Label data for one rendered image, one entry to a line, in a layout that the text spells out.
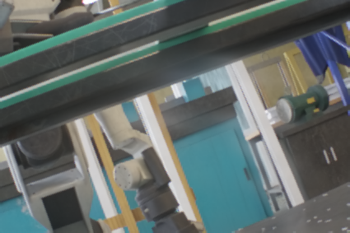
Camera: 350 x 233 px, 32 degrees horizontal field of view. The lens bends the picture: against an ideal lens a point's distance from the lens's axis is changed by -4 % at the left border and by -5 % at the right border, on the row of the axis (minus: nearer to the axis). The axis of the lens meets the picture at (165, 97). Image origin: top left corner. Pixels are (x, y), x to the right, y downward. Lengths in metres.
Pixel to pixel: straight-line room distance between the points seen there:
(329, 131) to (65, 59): 3.91
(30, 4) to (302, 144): 3.30
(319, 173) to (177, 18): 3.82
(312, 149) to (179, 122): 0.99
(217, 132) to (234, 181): 0.39
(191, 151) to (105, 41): 3.88
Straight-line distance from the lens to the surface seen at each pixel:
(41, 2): 1.44
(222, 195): 4.59
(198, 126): 4.58
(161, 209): 1.47
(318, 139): 4.52
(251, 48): 1.01
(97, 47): 0.72
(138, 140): 1.53
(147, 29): 0.73
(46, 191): 1.42
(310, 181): 4.48
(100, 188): 4.36
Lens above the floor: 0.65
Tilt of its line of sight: 8 degrees up
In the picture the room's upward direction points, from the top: 21 degrees counter-clockwise
